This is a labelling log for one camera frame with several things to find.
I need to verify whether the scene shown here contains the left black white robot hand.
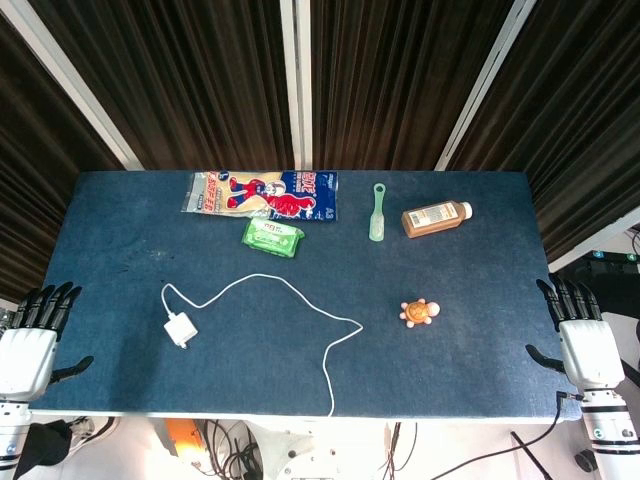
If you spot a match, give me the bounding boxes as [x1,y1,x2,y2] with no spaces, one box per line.
[0,281,95,401]

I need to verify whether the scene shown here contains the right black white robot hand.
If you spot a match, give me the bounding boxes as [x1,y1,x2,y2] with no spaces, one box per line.
[524,273,626,396]

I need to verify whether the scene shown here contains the small orange turtle toy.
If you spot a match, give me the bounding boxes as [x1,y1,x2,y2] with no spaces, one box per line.
[398,298,442,329]

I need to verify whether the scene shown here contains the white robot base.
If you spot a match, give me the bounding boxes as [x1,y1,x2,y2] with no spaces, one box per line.
[244,418,416,480]

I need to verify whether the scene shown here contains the white black sneaker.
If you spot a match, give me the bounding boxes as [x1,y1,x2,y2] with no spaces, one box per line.
[72,417,121,446]

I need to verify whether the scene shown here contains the white charger adapter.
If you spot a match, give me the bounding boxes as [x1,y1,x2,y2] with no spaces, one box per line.
[163,312,199,350]

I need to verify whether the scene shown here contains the orange object under table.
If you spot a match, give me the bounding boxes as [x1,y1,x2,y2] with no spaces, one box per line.
[164,418,204,464]

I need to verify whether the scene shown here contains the dark brown curtain panel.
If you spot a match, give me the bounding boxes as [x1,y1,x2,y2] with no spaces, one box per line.
[308,0,517,172]
[444,0,640,264]
[29,0,296,172]
[0,14,126,304]

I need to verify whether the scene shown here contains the brown bottle white cap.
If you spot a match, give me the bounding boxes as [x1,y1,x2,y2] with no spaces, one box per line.
[401,200,474,240]

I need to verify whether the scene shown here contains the blue denim table cloth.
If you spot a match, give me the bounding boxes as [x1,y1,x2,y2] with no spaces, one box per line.
[29,170,584,420]

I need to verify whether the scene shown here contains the light green plastic spoon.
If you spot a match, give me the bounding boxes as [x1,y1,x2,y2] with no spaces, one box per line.
[368,182,389,243]

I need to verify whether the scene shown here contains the green wet wipes pack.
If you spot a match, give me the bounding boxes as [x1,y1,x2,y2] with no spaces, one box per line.
[241,216,306,260]

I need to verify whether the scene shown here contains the yellow blue glove package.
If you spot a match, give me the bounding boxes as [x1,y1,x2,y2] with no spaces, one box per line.
[180,170,339,223]

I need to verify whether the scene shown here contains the thin black hand cable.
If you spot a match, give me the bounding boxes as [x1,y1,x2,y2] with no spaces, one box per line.
[439,391,584,480]

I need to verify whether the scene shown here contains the white frame rail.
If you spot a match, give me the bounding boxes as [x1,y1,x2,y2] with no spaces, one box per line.
[547,204,640,274]

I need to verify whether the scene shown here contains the black cable bundle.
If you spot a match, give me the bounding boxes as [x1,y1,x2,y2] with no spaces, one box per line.
[197,418,264,480]

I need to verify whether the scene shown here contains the white charger cable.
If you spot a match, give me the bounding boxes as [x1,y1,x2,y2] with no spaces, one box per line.
[160,272,365,418]

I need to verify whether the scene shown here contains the white frame post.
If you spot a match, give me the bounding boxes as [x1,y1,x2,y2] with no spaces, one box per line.
[278,0,314,170]
[0,0,146,171]
[433,0,539,172]

